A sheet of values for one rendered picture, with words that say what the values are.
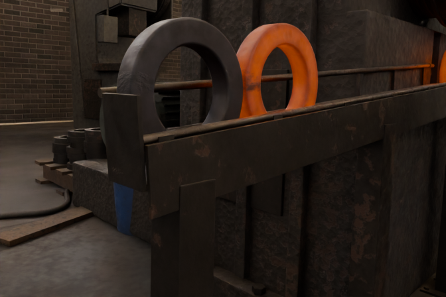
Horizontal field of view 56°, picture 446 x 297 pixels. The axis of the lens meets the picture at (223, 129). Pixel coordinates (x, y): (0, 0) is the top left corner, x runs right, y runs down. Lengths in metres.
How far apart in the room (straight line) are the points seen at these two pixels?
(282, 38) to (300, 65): 0.08
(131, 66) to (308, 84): 0.34
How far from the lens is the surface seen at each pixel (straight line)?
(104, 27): 5.07
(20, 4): 6.95
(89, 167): 2.22
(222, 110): 0.57
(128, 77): 0.48
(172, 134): 0.49
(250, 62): 0.60
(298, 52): 0.70
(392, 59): 1.21
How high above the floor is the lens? 0.69
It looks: 6 degrees down
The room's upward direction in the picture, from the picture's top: 2 degrees clockwise
